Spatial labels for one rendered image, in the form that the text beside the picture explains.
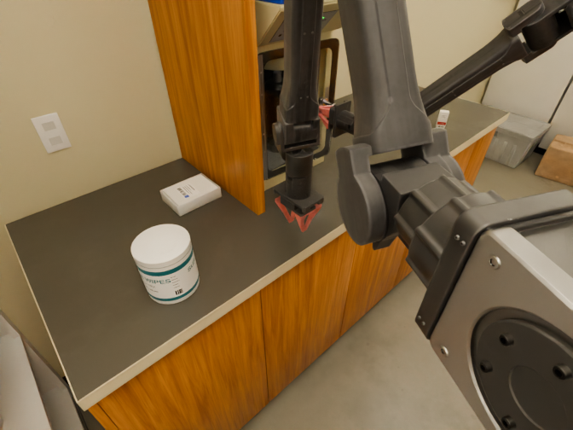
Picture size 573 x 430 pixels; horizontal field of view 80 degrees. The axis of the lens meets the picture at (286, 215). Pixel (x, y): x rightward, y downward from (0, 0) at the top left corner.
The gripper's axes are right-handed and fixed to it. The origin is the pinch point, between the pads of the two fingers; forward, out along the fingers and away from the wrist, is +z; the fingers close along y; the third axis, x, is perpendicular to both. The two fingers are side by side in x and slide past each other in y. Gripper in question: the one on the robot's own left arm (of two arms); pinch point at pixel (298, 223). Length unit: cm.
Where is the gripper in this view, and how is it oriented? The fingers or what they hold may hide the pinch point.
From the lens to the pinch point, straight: 82.1
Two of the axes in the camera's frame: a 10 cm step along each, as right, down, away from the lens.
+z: 0.0, 7.8, 6.3
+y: -6.7, -4.7, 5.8
